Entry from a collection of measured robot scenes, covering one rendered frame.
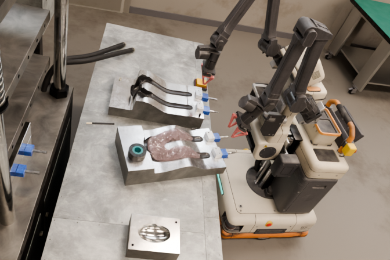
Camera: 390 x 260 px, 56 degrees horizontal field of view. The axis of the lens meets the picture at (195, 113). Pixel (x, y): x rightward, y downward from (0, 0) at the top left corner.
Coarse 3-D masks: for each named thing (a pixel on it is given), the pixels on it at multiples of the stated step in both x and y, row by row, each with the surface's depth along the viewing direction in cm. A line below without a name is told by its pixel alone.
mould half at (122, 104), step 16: (128, 80) 205; (160, 80) 206; (112, 96) 192; (128, 96) 196; (144, 96) 188; (160, 96) 197; (176, 96) 202; (192, 96) 205; (112, 112) 189; (128, 112) 190; (144, 112) 190; (160, 112) 190; (176, 112) 193; (192, 112) 196
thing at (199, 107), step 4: (196, 104) 199; (200, 104) 198; (196, 108) 197; (200, 108) 196; (204, 108) 199; (208, 108) 200; (200, 112) 197; (204, 112) 198; (208, 112) 198; (212, 112) 200; (216, 112) 201
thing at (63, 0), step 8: (56, 0) 155; (64, 0) 155; (56, 8) 158; (64, 8) 158; (56, 16) 160; (64, 16) 161; (56, 24) 163; (64, 24) 164; (56, 32) 166; (64, 32) 167; (56, 40) 169; (64, 40) 170; (56, 48) 172; (64, 48) 173; (56, 56) 175; (64, 56) 176; (56, 64) 178; (64, 64) 180; (56, 72) 181; (64, 72) 183; (56, 80) 185; (64, 80) 187; (56, 88) 188; (64, 88) 191; (56, 96) 189; (64, 96) 192
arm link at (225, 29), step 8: (240, 0) 177; (248, 0) 176; (240, 8) 176; (248, 8) 178; (232, 16) 178; (240, 16) 179; (224, 24) 180; (232, 24) 180; (216, 32) 184; (224, 32) 179; (216, 40) 180; (224, 40) 182
